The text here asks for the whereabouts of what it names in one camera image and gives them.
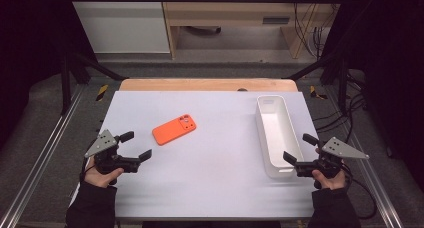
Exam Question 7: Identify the white table board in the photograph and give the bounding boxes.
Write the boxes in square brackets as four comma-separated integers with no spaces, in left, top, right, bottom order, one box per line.
[68,90,326,221]

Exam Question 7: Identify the white plastic bin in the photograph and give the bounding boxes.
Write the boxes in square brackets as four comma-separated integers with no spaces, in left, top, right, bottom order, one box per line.
[255,94,306,180]

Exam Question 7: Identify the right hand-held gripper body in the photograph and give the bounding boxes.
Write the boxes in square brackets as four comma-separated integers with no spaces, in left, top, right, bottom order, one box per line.
[294,136,370,180]

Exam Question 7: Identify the right hand-held gripper cable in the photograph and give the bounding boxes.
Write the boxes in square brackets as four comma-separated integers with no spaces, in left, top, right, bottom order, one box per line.
[339,162,378,221]

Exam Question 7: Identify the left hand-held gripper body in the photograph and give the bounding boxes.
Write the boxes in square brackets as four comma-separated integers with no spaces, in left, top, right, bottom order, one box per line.
[83,129,141,176]

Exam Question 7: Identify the black diagonal frame strut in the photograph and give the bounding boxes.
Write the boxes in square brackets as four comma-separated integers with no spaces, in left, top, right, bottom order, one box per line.
[70,52,129,82]
[282,52,339,81]

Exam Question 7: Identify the person's right hand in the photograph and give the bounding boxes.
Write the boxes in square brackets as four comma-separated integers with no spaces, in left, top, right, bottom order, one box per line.
[312,147,348,191]

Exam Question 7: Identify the wooden table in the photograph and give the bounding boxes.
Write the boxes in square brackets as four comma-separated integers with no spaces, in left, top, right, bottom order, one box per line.
[119,77,299,92]

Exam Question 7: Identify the white cabinet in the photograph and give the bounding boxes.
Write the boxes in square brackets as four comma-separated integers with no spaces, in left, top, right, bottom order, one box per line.
[65,0,172,54]

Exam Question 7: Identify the aluminium rail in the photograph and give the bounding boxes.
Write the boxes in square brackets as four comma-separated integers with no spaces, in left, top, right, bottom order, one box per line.
[324,87,405,228]
[0,84,86,228]

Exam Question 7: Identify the black frame post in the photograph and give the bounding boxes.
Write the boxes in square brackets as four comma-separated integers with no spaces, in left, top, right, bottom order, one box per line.
[60,52,72,116]
[337,56,350,115]

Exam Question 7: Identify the orange phone case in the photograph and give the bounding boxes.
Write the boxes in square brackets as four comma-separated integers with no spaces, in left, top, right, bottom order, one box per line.
[151,113,198,147]

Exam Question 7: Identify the wooden desk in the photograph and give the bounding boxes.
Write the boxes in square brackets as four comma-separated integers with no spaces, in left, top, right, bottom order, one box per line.
[159,0,346,60]

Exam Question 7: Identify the hanging black cables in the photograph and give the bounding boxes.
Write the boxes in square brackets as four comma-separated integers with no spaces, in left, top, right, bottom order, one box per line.
[292,2,333,60]

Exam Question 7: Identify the person's left hand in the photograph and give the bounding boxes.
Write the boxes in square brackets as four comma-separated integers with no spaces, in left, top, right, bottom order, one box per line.
[83,156,125,189]

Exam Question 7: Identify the left hand-held gripper cable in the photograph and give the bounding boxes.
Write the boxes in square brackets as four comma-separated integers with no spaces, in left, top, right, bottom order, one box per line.
[79,156,98,184]

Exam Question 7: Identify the hand-held gripper cable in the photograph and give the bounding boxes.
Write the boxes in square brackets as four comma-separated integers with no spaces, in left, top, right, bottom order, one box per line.
[79,156,98,184]
[339,162,378,221]

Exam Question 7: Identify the black floor cables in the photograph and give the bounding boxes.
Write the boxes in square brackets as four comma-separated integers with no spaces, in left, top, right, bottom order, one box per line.
[312,72,369,146]

